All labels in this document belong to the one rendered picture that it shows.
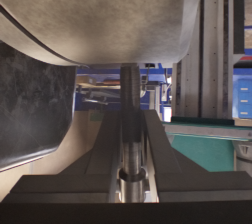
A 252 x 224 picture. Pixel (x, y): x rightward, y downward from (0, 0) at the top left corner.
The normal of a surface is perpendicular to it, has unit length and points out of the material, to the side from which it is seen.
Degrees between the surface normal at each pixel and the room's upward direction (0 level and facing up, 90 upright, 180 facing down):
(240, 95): 90
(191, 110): 90
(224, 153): 90
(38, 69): 90
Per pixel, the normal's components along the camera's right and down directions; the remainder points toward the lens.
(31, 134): 0.97, 0.04
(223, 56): -0.29, -0.08
